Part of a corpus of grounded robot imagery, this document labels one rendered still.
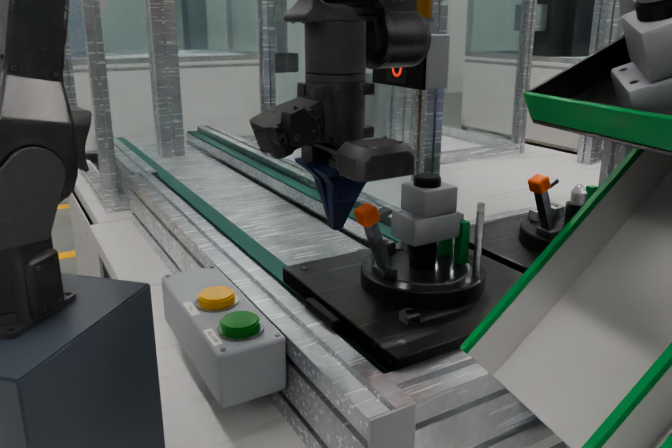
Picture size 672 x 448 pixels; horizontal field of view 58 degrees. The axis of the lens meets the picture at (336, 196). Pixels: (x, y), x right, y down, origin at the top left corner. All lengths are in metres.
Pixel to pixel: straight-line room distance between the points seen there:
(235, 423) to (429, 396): 0.23
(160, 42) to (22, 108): 1.19
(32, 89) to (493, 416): 0.46
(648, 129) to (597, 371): 0.18
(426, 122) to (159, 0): 0.91
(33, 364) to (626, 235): 0.43
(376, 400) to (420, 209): 0.22
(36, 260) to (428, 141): 0.59
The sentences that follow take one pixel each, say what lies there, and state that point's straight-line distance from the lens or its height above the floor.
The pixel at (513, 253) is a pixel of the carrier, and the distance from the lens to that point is 0.81.
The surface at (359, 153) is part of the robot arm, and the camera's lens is 0.50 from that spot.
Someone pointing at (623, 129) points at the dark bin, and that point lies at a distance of 0.39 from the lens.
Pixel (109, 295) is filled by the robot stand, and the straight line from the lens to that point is 0.49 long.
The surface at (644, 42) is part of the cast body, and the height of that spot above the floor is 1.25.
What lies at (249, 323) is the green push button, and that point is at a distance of 0.61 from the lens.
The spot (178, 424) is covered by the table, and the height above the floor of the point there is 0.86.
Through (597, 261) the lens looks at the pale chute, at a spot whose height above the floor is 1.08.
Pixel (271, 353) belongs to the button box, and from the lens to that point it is 0.61.
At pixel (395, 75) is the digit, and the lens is 0.85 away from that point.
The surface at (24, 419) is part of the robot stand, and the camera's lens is 0.42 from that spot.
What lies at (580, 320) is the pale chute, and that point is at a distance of 0.49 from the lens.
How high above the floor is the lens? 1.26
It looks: 16 degrees down
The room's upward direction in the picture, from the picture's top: straight up
